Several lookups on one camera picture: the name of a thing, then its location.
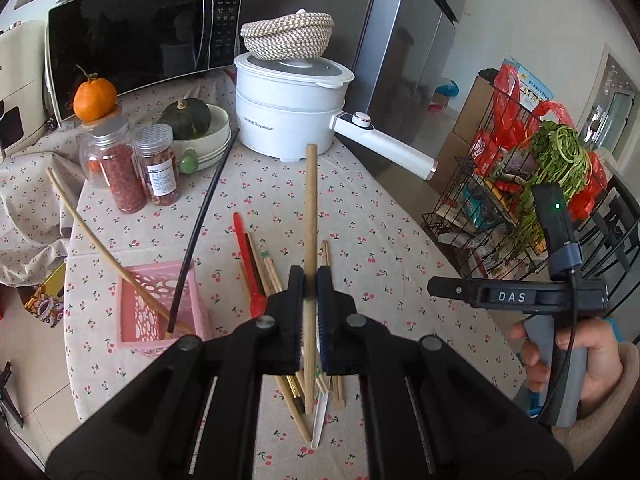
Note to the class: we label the bunch of green herbs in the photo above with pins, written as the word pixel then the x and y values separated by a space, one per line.
pixel 555 160

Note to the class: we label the grey refrigerator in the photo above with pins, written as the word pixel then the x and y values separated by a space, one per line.
pixel 400 60

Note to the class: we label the red snack packet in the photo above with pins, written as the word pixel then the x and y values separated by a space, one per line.
pixel 484 152

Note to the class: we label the black chopstick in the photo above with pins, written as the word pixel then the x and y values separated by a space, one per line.
pixel 205 210

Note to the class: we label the person's right forearm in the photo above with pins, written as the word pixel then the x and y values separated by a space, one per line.
pixel 612 420

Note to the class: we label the cherry print tablecloth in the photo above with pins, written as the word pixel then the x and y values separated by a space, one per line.
pixel 380 240

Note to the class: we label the white plastic spoon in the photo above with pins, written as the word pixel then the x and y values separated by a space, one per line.
pixel 318 425

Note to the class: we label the large glass jar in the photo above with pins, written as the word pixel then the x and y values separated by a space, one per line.
pixel 117 170

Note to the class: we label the beige appliance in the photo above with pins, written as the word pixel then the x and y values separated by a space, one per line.
pixel 20 85

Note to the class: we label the small green knob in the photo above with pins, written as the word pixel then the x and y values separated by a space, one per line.
pixel 189 162

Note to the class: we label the stack of white bowls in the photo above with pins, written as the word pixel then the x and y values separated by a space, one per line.
pixel 217 135

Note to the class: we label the white electric pot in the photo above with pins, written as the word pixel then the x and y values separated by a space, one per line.
pixel 285 110

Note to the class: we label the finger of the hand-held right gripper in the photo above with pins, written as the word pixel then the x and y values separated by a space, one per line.
pixel 452 290

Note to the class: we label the black metal chair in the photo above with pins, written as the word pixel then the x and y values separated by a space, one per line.
pixel 615 240

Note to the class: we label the person's right hand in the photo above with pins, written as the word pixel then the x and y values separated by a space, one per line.
pixel 602 365

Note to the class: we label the black microwave oven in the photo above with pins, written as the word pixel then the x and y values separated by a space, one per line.
pixel 130 40

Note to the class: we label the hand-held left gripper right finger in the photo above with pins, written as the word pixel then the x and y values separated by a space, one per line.
pixel 325 310

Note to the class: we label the pile of wooden chopsticks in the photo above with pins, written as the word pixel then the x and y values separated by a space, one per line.
pixel 272 275

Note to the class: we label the dark green squash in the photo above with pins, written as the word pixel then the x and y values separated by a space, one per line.
pixel 185 117

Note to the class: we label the red plastic spoon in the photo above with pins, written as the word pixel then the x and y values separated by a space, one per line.
pixel 240 240

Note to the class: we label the small labelled glass jar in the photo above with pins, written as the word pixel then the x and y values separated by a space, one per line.
pixel 159 170

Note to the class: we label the pink plastic basket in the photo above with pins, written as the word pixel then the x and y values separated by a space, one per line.
pixel 145 320

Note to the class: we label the cardboard boxes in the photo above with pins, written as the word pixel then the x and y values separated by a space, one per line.
pixel 470 110

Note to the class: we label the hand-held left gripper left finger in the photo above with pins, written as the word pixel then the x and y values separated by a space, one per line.
pixel 294 310

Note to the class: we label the red plastic bag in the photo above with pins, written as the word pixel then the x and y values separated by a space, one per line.
pixel 510 110

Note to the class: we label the colourful patterned packet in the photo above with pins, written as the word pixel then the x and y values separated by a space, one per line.
pixel 47 295

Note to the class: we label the orange with stem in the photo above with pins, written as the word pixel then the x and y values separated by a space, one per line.
pixel 95 100

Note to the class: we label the thin pale chopstick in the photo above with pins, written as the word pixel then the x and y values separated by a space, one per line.
pixel 95 240

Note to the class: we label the round bamboo chopstick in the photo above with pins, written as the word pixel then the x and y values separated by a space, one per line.
pixel 311 210

